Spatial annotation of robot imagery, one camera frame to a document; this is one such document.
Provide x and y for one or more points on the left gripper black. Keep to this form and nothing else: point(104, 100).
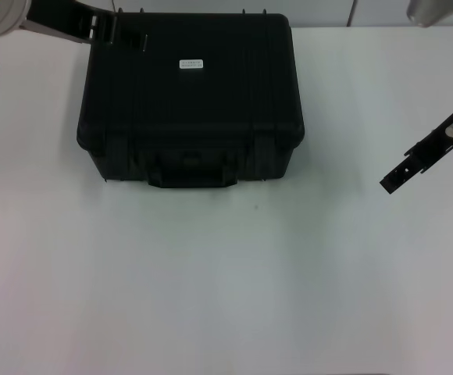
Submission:
point(66, 21)

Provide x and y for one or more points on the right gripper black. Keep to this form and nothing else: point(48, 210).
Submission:
point(441, 142)

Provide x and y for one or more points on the black plastic carrying case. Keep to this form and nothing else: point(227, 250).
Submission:
point(191, 109)

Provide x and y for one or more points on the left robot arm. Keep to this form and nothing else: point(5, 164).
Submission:
point(0, 15)

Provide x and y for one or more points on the white label sticker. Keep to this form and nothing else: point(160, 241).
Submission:
point(191, 64)

